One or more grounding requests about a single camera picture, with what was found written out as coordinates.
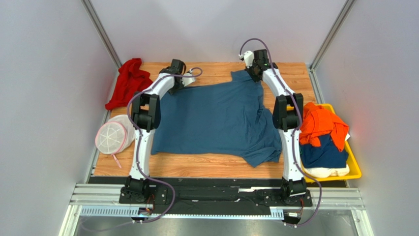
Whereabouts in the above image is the teal blue t shirt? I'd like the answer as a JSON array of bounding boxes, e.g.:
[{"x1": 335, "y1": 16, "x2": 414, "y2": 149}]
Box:
[{"x1": 151, "y1": 70, "x2": 282, "y2": 167}]

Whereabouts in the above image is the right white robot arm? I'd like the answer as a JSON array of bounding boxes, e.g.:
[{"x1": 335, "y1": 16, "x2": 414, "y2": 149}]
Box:
[{"x1": 240, "y1": 49, "x2": 307, "y2": 204}]

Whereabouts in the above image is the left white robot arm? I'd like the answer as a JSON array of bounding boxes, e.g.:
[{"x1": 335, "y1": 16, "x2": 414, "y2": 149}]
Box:
[{"x1": 119, "y1": 59, "x2": 195, "y2": 204}]

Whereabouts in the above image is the red t shirt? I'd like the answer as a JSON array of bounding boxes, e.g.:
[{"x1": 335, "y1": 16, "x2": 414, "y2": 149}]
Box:
[{"x1": 105, "y1": 58, "x2": 153, "y2": 110}]

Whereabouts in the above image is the white mesh laundry bag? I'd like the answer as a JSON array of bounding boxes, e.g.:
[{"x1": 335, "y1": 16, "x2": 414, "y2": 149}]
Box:
[{"x1": 95, "y1": 114, "x2": 135, "y2": 169}]

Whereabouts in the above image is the orange t shirt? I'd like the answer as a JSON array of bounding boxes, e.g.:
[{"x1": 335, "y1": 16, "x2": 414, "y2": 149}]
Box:
[{"x1": 299, "y1": 102, "x2": 349, "y2": 151}]

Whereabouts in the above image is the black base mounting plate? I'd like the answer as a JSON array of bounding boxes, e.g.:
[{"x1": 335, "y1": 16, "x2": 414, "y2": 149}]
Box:
[{"x1": 119, "y1": 177, "x2": 313, "y2": 216}]

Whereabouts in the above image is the navy blue t shirt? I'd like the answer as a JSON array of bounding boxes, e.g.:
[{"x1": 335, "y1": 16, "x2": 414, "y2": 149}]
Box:
[{"x1": 300, "y1": 134, "x2": 349, "y2": 169}]

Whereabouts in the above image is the white t shirt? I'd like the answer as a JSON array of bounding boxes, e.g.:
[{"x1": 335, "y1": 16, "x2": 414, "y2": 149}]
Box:
[{"x1": 302, "y1": 165, "x2": 350, "y2": 178}]

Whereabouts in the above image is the yellow plastic bin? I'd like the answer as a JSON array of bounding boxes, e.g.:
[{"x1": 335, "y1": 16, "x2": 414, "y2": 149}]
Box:
[{"x1": 298, "y1": 104, "x2": 362, "y2": 181}]

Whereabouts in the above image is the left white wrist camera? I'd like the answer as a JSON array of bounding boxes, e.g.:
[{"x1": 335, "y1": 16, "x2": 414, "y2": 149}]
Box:
[{"x1": 181, "y1": 72, "x2": 196, "y2": 87}]

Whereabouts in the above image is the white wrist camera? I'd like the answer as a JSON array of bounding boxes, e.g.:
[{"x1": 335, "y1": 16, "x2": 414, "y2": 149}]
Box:
[
  {"x1": 239, "y1": 51, "x2": 254, "y2": 68},
  {"x1": 181, "y1": 72, "x2": 196, "y2": 87}
]

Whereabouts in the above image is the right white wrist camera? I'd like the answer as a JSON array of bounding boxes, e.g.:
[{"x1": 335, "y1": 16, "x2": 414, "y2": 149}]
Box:
[{"x1": 239, "y1": 51, "x2": 254, "y2": 68}]

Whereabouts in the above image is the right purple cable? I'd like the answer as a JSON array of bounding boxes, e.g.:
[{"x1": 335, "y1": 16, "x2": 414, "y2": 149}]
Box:
[{"x1": 239, "y1": 38, "x2": 323, "y2": 228}]

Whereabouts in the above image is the aluminium frame rail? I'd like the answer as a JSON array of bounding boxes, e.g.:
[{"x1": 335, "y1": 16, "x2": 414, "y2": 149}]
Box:
[{"x1": 59, "y1": 184, "x2": 373, "y2": 236}]

